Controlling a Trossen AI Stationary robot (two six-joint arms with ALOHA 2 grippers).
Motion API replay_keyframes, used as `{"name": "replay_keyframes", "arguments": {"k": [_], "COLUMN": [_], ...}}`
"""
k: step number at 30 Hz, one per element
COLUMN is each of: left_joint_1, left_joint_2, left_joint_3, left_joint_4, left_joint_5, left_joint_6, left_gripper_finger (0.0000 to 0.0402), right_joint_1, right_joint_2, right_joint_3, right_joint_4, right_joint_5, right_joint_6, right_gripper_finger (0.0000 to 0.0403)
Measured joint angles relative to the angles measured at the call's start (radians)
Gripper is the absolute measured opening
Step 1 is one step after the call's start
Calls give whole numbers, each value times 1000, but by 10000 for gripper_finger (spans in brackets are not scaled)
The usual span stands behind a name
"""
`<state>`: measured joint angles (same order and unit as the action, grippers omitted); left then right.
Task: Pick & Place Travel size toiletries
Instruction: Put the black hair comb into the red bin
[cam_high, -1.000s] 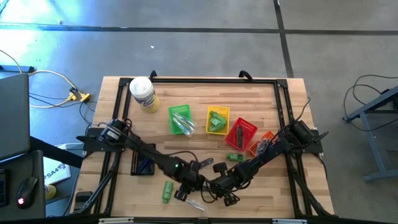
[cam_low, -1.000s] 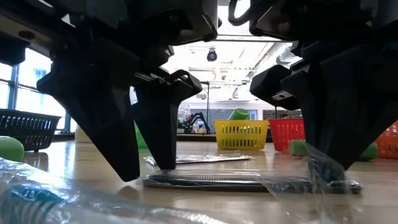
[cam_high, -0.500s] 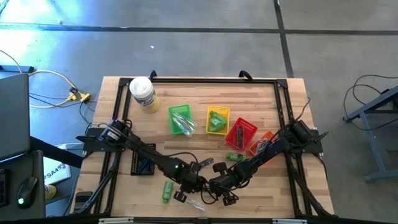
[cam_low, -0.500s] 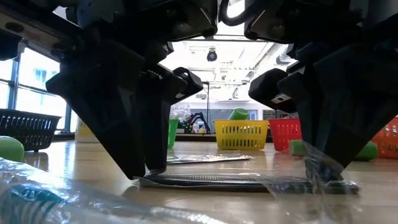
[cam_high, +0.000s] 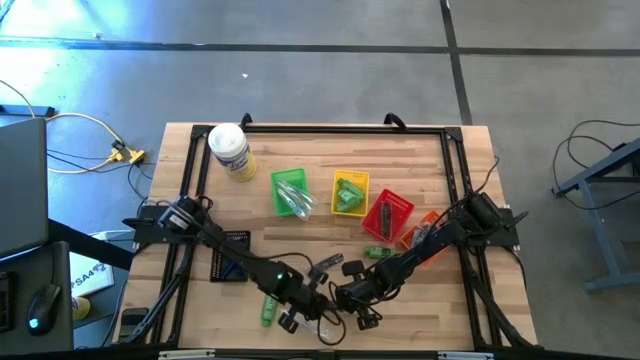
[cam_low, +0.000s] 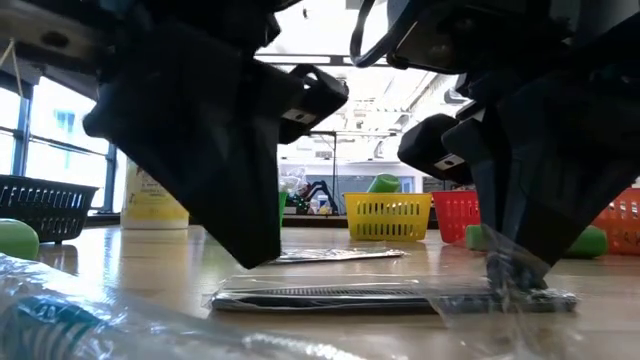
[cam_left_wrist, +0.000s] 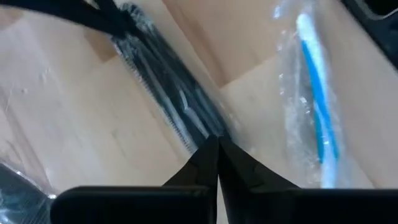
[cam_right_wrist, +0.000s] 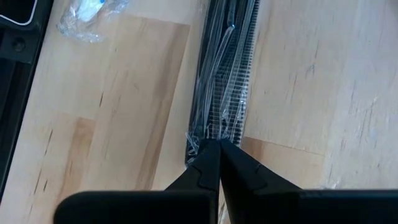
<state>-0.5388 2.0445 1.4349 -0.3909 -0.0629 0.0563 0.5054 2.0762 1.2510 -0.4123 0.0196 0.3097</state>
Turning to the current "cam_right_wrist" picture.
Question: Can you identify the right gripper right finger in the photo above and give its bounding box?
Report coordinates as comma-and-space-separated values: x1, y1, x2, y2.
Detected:
221, 139, 398, 224

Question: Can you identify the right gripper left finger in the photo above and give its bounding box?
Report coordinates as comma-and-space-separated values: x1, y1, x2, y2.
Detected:
54, 139, 221, 224

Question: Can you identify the plastic-wrapped black comb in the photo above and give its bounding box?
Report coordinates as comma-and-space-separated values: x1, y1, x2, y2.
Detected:
185, 0, 261, 166

